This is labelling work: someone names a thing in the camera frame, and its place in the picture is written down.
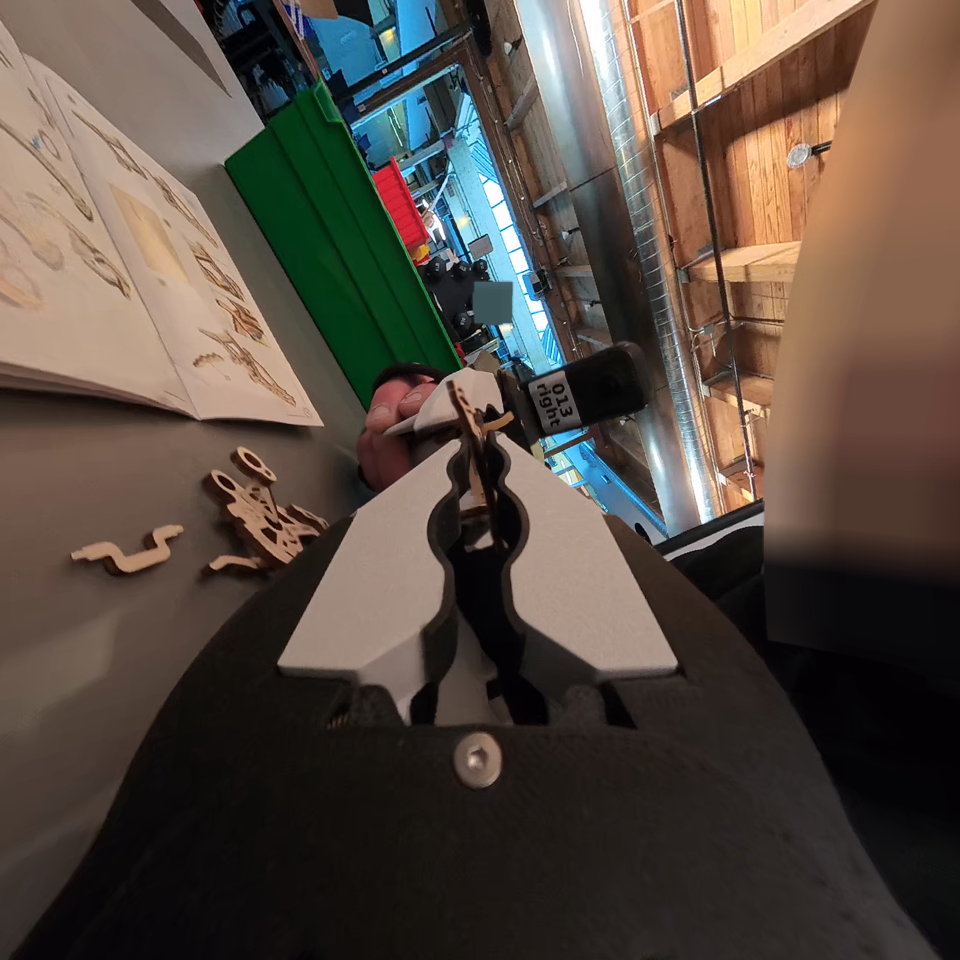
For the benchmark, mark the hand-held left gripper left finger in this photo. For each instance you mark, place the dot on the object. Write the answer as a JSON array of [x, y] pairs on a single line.
[[375, 585]]

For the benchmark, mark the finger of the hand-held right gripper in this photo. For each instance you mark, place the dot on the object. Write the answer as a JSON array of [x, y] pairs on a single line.
[[439, 409]]

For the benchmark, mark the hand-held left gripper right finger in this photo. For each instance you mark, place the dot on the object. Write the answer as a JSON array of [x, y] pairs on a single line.
[[592, 592]]

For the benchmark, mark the wooden model axle assembly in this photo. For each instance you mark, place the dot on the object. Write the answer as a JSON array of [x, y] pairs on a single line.
[[472, 420]]

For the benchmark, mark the wooden model side frame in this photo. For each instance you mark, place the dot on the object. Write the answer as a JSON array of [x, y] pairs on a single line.
[[262, 517]]

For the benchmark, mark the person's right hand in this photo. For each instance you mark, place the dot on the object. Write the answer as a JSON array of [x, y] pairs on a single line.
[[379, 457]]

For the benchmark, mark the black rack with round caps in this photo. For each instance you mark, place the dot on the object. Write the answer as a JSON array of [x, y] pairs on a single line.
[[446, 292]]

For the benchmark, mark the black framed paper sign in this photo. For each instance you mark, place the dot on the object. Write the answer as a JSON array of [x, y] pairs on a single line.
[[720, 523]]

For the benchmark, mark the green plastic bin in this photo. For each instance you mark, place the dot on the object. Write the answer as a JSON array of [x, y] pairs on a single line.
[[337, 247]]

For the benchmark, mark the red plastic bin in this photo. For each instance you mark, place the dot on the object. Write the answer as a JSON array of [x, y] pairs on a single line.
[[397, 202]]

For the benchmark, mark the zigzag wooden part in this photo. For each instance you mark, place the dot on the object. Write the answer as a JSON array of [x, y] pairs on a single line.
[[135, 559]]

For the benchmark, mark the person's black sweater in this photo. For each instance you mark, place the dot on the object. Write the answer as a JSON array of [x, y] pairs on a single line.
[[862, 787]]

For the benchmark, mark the black pole stand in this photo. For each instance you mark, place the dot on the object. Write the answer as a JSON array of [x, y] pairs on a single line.
[[409, 67]]

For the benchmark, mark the open instruction booklet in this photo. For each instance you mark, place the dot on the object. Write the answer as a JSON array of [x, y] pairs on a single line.
[[112, 300]]

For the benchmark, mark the round ceiling lamp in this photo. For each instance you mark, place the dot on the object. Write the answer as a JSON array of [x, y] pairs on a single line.
[[799, 154]]

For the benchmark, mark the silver ventilation duct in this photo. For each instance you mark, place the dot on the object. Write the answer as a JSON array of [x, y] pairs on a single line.
[[637, 225]]

